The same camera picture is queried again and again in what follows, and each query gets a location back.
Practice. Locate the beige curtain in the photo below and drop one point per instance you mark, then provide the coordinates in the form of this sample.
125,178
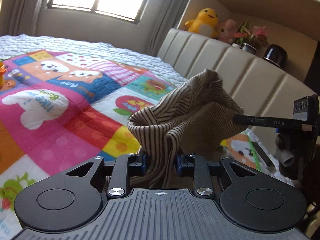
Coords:
20,16

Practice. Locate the yellow duck plush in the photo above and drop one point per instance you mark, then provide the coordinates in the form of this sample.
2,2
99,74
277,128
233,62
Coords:
204,24

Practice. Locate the beige padded headboard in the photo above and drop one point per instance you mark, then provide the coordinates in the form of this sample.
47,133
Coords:
259,87

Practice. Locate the pink plush toy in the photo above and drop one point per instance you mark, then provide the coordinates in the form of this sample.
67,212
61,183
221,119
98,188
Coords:
226,31

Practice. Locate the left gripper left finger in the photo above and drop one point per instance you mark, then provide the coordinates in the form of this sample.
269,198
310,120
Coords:
125,167

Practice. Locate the black round speaker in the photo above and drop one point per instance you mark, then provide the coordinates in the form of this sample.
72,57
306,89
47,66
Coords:
276,55

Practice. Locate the potted pink flower plant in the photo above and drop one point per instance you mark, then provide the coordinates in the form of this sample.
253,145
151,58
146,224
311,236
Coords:
251,39

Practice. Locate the beige striped knit garment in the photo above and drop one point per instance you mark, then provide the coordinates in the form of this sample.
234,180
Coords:
193,118

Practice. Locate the colourful patchwork quilt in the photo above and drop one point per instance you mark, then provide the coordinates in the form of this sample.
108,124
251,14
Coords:
59,109

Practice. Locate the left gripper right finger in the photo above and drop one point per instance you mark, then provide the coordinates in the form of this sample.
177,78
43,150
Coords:
196,167

